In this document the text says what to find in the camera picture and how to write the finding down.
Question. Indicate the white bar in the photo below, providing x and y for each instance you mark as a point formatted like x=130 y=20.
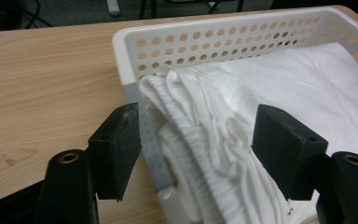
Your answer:
x=113 y=7

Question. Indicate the white perforated plastic basket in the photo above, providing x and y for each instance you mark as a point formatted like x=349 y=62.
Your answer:
x=199 y=42

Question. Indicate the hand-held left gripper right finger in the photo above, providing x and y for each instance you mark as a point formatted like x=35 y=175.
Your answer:
x=287 y=155

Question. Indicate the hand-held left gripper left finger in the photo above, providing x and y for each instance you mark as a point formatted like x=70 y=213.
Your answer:
x=115 y=155

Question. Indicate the white elastic-waist pants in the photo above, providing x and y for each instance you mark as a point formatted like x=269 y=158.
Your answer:
x=292 y=87

